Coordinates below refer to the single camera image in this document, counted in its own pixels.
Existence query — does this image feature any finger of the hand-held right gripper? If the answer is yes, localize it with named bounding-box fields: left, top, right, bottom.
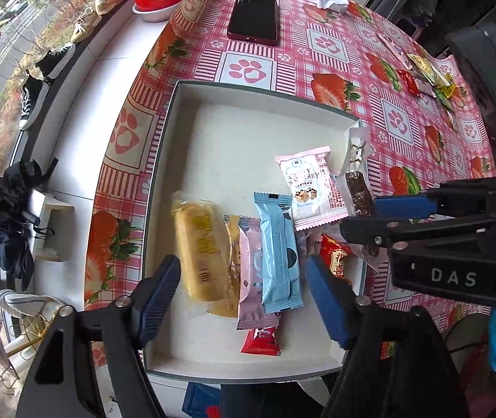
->
left=339, top=213, right=496, bottom=250
left=374, top=176, right=496, bottom=219

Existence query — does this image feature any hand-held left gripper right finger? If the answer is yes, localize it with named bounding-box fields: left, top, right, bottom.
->
left=306, top=255, right=471, bottom=418

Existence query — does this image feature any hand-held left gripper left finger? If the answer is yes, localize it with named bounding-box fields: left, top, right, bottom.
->
left=15, top=255, right=182, bottom=418

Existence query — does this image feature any clear packet with dark bar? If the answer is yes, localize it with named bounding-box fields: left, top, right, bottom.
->
left=343, top=126, right=378, bottom=219

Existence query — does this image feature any pink cranberry snack packet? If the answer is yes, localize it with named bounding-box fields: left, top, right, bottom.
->
left=275, top=146, right=350, bottom=232

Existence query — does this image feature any white cardboard box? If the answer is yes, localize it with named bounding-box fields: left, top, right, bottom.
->
left=142, top=80, right=367, bottom=385

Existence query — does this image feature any red and gold snack packet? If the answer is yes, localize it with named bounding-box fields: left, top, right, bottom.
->
left=319, top=233, right=354, bottom=285

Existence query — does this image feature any wide yellow snack packet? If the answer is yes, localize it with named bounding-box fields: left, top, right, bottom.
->
left=171, top=199, right=236, bottom=304

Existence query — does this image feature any light blue snack packet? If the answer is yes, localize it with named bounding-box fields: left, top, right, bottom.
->
left=253, top=192, right=305, bottom=314

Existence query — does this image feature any narrow orange snack packet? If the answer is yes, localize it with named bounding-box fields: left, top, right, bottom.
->
left=208, top=214, right=243, bottom=318

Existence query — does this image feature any small red snack packet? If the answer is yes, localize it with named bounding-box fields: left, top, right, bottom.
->
left=241, top=326, right=283, bottom=357

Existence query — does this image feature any long pink snack packet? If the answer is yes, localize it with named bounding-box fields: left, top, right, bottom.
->
left=236, top=217, right=282, bottom=331

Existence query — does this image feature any blue box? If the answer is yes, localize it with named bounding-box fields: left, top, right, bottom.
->
left=182, top=382, right=223, bottom=418

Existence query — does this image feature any green snack packet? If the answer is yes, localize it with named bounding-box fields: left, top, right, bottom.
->
left=434, top=84, right=456, bottom=110

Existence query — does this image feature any flat red snack packet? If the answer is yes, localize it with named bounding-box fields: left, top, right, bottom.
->
left=398, top=70, right=419, bottom=96

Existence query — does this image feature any white sock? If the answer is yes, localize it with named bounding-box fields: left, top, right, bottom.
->
left=0, top=288, right=62, bottom=316

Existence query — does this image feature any small white open box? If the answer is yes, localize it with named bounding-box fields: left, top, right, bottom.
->
left=27, top=188, right=75, bottom=263

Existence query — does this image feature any yellow drying rack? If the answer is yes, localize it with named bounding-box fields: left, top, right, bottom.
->
left=0, top=313, right=59, bottom=386

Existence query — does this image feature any pink and white snack packet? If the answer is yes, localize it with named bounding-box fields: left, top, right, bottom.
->
left=377, top=32, right=411, bottom=69

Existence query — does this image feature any black folded umbrella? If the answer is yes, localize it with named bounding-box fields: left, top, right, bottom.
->
left=0, top=159, right=58, bottom=292

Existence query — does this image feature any pink strawberry checked tablecloth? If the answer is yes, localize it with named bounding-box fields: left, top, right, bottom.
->
left=83, top=0, right=496, bottom=372

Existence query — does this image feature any black canvas sneaker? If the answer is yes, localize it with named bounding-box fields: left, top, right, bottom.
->
left=17, top=74, right=51, bottom=132
left=35, top=42, right=77, bottom=82

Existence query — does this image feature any beige shoe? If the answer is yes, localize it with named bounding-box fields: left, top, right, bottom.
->
left=94, top=0, right=125, bottom=15
left=69, top=9, right=102, bottom=44

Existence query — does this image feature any white plate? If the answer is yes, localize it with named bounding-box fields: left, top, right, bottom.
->
left=132, top=3, right=180, bottom=23

